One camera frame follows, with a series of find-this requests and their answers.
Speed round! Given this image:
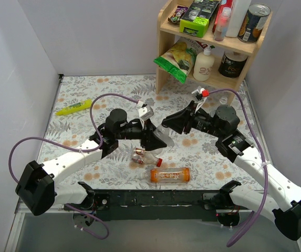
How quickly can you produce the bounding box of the small black-cap clear bottle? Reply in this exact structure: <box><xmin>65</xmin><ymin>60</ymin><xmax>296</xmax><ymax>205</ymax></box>
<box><xmin>153</xmin><ymin>125</ymin><xmax>174</xmax><ymax>148</ymax></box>

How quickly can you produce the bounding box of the clear green-label water bottle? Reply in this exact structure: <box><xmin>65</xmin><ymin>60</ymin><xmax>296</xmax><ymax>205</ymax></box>
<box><xmin>219</xmin><ymin>96</ymin><xmax>227</xmax><ymax>105</ymax></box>

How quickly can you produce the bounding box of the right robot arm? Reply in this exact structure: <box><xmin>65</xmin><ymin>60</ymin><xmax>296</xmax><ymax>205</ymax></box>
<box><xmin>162</xmin><ymin>101</ymin><xmax>301</xmax><ymax>241</ymax></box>

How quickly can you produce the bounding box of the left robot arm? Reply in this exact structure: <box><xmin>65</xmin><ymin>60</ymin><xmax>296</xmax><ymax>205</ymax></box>
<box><xmin>15</xmin><ymin>109</ymin><xmax>173</xmax><ymax>216</ymax></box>

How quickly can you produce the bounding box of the red-cap clear bottle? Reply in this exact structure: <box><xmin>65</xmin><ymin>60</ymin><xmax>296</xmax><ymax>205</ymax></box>
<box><xmin>131</xmin><ymin>148</ymin><xmax>162</xmax><ymax>167</ymax></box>

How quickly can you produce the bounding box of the orange drink bottle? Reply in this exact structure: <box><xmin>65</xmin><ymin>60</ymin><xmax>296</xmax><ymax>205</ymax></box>
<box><xmin>139</xmin><ymin>167</ymin><xmax>191</xmax><ymax>183</ymax></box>

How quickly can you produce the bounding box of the white pump lotion bottle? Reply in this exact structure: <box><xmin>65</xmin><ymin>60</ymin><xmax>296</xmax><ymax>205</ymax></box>
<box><xmin>193</xmin><ymin>45</ymin><xmax>215</xmax><ymax>81</ymax></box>

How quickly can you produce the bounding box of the pink spray bottle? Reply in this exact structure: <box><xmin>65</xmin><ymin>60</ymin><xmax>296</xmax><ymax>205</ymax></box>
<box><xmin>213</xmin><ymin>7</ymin><xmax>232</xmax><ymax>41</ymax></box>

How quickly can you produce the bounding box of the white tall bottle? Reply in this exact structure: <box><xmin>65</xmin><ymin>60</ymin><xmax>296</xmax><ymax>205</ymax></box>
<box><xmin>225</xmin><ymin>0</ymin><xmax>251</xmax><ymax>37</ymax></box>

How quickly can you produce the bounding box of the floral table mat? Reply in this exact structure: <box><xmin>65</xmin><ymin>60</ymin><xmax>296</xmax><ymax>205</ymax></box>
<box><xmin>39</xmin><ymin>76</ymin><xmax>262</xmax><ymax>191</ymax></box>

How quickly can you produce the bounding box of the green chips bag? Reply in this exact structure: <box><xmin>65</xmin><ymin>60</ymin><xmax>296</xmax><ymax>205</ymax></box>
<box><xmin>154</xmin><ymin>43</ymin><xmax>197</xmax><ymax>83</ymax></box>

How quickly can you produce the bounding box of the wooden shelf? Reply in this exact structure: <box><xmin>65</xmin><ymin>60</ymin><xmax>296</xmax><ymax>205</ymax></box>
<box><xmin>155</xmin><ymin>0</ymin><xmax>273</xmax><ymax>103</ymax></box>

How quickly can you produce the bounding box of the black canister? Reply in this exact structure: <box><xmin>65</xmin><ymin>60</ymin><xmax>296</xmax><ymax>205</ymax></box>
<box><xmin>218</xmin><ymin>50</ymin><xmax>248</xmax><ymax>78</ymax></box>

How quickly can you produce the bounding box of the yellow green tube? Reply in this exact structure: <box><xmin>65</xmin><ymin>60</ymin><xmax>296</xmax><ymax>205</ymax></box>
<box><xmin>55</xmin><ymin>99</ymin><xmax>92</xmax><ymax>116</ymax></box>

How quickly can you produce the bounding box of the cassava chips bag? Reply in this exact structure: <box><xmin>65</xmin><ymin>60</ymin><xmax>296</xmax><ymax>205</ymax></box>
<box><xmin>176</xmin><ymin>37</ymin><xmax>208</xmax><ymax>54</ymax></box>

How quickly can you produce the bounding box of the green black box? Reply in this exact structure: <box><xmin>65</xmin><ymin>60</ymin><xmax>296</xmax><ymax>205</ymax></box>
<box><xmin>180</xmin><ymin>0</ymin><xmax>220</xmax><ymax>38</ymax></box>

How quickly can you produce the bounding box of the dark snack packet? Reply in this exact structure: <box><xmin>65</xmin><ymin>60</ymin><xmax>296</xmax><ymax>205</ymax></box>
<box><xmin>168</xmin><ymin>5</ymin><xmax>188</xmax><ymax>25</ymax></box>

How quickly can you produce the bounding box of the red white carton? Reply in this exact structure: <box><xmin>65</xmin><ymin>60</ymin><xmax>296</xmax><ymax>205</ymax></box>
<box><xmin>212</xmin><ymin>0</ymin><xmax>234</xmax><ymax>32</ymax></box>

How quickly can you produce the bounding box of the tin food can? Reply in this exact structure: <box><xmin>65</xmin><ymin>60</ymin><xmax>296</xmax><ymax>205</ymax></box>
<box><xmin>237</xmin><ymin>3</ymin><xmax>271</xmax><ymax>43</ymax></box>

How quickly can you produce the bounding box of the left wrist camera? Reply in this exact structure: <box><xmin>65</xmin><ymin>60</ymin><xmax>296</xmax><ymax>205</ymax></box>
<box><xmin>137</xmin><ymin>100</ymin><xmax>154</xmax><ymax>122</ymax></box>

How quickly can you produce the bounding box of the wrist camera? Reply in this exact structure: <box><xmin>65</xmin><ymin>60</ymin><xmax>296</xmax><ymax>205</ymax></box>
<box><xmin>137</xmin><ymin>100</ymin><xmax>154</xmax><ymax>122</ymax></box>
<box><xmin>192</xmin><ymin>86</ymin><xmax>210</xmax><ymax>112</ymax></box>

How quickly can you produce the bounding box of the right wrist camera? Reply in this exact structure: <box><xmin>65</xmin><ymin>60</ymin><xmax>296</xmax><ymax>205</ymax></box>
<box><xmin>192</xmin><ymin>86</ymin><xmax>210</xmax><ymax>112</ymax></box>

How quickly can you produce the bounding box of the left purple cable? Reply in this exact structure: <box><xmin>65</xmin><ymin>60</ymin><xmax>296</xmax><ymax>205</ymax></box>
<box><xmin>8</xmin><ymin>93</ymin><xmax>143</xmax><ymax>240</ymax></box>

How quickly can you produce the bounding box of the purple cable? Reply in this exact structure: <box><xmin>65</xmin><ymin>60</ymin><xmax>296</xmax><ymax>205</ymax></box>
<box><xmin>225</xmin><ymin>88</ymin><xmax>269</xmax><ymax>248</ymax></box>
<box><xmin>8</xmin><ymin>93</ymin><xmax>143</xmax><ymax>240</ymax></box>

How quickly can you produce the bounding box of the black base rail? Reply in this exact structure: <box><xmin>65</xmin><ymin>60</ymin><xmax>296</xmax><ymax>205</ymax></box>
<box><xmin>63</xmin><ymin>189</ymin><xmax>242</xmax><ymax>223</ymax></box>

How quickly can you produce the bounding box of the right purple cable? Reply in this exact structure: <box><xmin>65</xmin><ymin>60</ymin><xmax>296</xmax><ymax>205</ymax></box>
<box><xmin>225</xmin><ymin>88</ymin><xmax>269</xmax><ymax>248</ymax></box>

